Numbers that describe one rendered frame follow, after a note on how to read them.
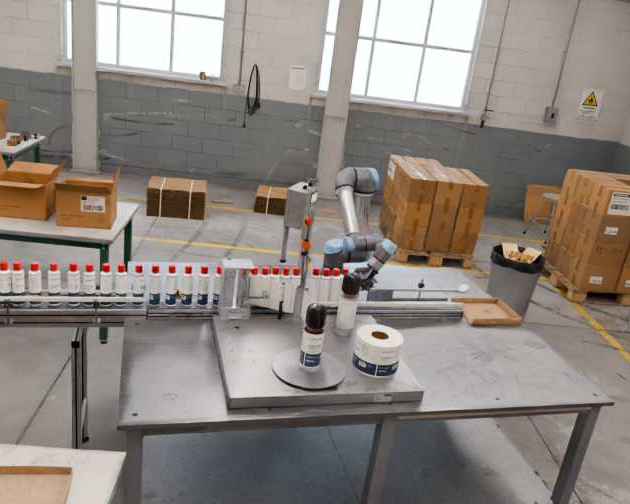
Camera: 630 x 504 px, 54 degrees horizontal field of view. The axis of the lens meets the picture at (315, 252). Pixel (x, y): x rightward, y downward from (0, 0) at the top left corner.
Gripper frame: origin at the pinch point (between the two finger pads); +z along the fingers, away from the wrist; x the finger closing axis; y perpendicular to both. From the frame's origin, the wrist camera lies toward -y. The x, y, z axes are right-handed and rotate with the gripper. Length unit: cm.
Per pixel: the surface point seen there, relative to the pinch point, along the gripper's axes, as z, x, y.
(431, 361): -4, 29, 48
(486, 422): 18, 112, 17
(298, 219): -19, -48, 1
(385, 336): -6, -6, 57
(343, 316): 2.6, -13.6, 31.9
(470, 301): -31, 73, -12
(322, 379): 20, -26, 70
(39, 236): 97, -135, -120
